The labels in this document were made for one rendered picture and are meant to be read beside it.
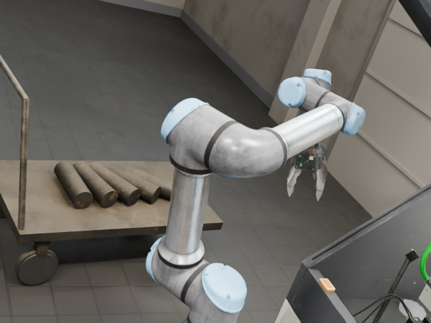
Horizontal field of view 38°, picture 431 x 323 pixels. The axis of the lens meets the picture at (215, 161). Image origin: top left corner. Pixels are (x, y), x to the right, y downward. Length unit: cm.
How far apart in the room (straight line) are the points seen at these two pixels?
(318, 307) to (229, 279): 54
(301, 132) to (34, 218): 185
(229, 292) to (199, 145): 40
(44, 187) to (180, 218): 187
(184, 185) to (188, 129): 15
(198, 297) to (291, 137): 45
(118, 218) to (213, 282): 169
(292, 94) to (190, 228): 43
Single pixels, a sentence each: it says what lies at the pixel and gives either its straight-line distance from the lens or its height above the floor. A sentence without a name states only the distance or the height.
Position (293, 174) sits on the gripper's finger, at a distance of 177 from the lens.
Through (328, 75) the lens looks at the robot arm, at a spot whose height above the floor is 158.
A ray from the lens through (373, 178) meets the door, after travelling 500.
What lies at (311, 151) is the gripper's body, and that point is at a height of 139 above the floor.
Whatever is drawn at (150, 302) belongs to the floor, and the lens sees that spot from 322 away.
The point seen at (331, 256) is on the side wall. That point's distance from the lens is 208.
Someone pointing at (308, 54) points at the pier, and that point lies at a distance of 582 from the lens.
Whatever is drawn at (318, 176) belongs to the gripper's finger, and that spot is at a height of 132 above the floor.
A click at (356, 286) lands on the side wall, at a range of 224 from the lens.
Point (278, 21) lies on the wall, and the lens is 658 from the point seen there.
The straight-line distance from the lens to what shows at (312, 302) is 204.
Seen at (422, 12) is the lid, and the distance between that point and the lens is 176.
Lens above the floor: 198
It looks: 24 degrees down
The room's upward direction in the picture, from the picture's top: 19 degrees clockwise
